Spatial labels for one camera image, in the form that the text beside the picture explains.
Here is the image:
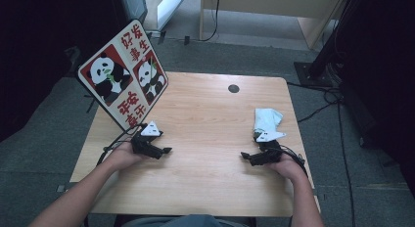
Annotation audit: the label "light wooden desk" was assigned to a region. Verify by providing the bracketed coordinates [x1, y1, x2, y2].
[199, 0, 347, 50]

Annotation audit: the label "black hanging cable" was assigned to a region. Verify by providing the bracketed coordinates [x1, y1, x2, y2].
[199, 0, 221, 43]

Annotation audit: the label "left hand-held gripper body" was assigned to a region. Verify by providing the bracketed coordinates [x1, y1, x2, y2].
[130, 120, 162, 157]

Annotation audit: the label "person's right hand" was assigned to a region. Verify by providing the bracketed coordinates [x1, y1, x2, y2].
[267, 153, 309, 182]

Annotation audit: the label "panda sign board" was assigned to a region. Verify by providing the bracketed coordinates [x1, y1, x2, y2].
[76, 19, 169, 133]

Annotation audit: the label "light blue cleaning cloth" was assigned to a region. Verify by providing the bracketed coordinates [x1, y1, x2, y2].
[253, 108, 284, 135]

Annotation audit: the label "person's left hand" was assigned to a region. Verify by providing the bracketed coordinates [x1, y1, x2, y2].
[109, 142, 148, 171]

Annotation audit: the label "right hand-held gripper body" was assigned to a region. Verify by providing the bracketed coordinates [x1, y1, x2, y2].
[254, 132, 288, 166]

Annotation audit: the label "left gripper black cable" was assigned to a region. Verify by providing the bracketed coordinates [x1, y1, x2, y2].
[96, 123, 148, 166]

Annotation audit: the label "black metal stand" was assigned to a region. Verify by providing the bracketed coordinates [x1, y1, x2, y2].
[293, 0, 360, 88]

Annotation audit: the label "person's grey-blue trousers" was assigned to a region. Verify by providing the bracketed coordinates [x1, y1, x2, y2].
[121, 214, 249, 227]

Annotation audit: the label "white panel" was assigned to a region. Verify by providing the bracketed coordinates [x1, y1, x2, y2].
[156, 0, 190, 31]

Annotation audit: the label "dark monitor cabinet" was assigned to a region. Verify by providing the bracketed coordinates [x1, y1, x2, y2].
[120, 0, 149, 24]

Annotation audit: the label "black floor cables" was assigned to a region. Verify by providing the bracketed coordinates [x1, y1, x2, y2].
[287, 81, 357, 227]

